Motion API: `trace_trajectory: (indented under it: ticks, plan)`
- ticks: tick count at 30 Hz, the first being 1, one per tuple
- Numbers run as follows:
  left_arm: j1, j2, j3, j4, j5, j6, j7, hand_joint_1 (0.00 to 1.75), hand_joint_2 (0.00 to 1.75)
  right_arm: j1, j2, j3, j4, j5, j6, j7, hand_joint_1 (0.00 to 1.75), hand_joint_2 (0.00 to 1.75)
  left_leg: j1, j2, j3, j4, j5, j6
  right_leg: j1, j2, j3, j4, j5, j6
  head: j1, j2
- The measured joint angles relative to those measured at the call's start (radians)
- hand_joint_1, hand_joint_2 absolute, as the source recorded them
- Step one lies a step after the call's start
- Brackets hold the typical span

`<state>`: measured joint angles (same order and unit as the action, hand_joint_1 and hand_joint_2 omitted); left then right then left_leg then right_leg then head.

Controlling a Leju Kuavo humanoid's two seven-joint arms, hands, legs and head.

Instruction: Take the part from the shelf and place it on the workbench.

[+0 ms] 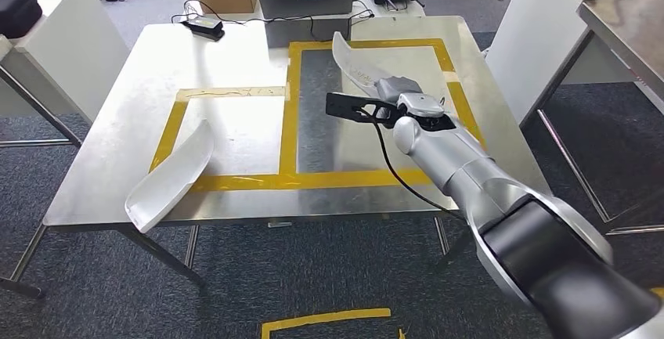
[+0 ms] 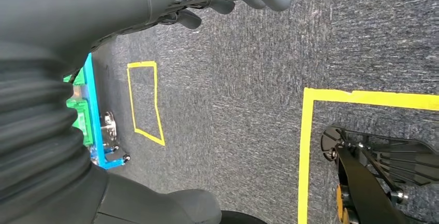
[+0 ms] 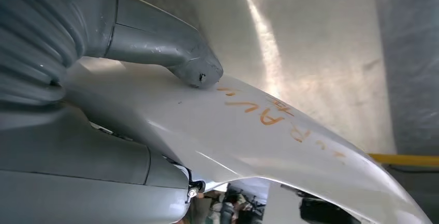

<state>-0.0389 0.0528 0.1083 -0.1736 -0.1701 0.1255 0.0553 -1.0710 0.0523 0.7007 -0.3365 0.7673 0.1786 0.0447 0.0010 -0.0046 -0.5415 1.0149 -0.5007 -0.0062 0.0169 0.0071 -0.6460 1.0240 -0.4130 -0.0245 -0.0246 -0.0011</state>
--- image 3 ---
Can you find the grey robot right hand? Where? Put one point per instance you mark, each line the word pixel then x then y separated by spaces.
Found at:
pixel 85 188

